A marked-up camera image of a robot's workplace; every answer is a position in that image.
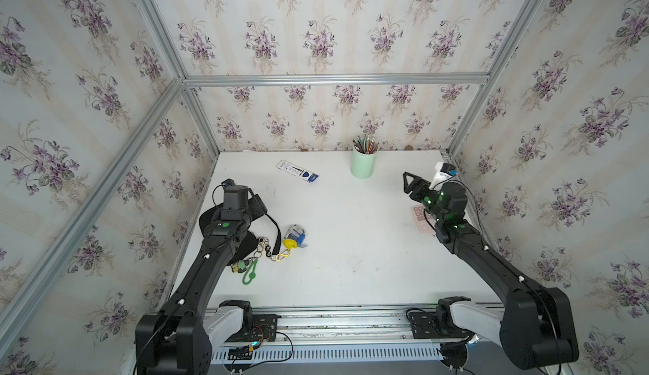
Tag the coloured pencils bunch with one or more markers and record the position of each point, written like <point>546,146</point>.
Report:
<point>365,145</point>

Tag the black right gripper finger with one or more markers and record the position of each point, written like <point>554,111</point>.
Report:
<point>405,187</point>
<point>410,179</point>

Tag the green charm keychain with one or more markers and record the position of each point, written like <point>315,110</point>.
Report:
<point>246,268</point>

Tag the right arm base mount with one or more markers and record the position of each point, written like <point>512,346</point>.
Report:
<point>457,319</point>

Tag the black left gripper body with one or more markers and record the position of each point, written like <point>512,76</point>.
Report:
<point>255,208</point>

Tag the pink calculator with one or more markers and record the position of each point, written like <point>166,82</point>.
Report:
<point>421,221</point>

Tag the aluminium frame profile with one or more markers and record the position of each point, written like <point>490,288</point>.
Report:
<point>337,79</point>

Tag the black knitted shoulder bag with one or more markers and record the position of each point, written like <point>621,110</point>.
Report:
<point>232,239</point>

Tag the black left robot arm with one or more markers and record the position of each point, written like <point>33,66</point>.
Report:
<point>174,340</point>

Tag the green pencil cup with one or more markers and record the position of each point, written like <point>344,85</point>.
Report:
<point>363,165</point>

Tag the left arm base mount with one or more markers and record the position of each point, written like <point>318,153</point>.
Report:
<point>235,321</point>

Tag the yellow blue plush keychain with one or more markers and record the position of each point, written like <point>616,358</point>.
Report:
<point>294,237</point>

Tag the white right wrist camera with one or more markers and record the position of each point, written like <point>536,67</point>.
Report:
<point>443,171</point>

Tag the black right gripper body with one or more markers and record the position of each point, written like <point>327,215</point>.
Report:
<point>428,197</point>

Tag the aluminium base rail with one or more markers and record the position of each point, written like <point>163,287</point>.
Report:
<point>342,335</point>

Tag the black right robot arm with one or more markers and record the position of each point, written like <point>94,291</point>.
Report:
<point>535,327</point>

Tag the small circuit board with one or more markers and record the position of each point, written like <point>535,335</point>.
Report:
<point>243,353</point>

